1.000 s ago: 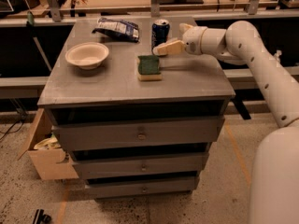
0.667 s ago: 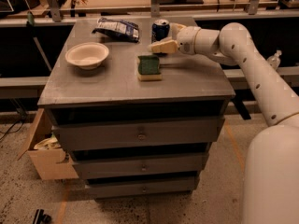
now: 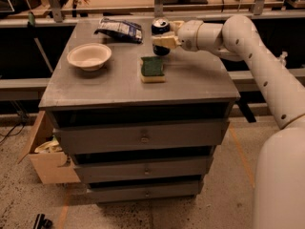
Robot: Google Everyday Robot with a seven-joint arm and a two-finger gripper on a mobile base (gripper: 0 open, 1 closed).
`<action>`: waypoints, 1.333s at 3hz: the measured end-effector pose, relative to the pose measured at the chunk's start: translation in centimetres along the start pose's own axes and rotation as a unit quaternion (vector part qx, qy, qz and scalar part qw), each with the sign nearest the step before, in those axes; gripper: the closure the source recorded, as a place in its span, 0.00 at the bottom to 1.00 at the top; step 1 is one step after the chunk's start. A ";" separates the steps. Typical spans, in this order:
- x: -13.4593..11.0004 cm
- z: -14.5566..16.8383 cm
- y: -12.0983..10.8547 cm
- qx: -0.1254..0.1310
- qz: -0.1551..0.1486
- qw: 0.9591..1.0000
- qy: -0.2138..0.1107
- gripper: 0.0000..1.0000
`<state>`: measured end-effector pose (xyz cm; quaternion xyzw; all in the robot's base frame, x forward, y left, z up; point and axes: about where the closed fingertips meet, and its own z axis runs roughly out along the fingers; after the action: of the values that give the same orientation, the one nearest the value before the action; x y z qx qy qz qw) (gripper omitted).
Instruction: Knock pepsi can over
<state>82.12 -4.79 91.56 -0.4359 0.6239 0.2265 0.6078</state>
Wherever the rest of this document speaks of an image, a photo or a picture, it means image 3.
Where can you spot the green yellow sponge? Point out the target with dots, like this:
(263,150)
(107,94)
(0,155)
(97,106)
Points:
(151,68)

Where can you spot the wooden workbench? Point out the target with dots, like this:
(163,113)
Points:
(129,6)

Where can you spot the middle grey drawer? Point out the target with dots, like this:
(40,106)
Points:
(145,168)

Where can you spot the cardboard box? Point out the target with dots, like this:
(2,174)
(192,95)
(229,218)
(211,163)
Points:
(50,167)

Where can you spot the grey drawer cabinet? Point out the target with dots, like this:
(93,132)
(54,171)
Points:
(197,87)

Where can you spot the top grey drawer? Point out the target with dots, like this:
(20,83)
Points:
(131,137)

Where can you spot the blue white chip bag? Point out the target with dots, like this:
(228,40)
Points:
(121,30)

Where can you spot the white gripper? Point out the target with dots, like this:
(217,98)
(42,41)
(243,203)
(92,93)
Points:
(189,34)

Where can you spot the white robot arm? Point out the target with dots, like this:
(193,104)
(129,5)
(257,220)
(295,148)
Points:
(279,189)

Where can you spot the black object on floor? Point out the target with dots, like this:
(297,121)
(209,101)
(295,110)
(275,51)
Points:
(42,223)

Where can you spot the white paper bowl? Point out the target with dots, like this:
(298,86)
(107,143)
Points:
(89,57)

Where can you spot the bottom grey drawer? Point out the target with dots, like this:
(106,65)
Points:
(138,192)

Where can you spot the grey drawer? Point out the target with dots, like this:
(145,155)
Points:
(131,137)
(138,192)
(145,168)

